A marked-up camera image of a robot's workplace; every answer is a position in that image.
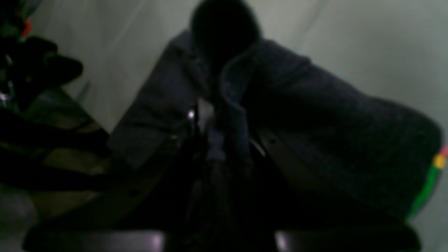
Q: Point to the black t-shirt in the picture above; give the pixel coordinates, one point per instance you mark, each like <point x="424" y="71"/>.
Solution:
<point x="376" y="151"/>

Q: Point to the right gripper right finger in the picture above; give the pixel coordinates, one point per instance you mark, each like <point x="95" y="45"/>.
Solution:
<point x="308" y="215"/>

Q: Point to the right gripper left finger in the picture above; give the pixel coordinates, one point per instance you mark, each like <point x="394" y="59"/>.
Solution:
<point x="144" y="212"/>

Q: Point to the light green table cloth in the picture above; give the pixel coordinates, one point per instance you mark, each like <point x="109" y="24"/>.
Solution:
<point x="386" y="49"/>

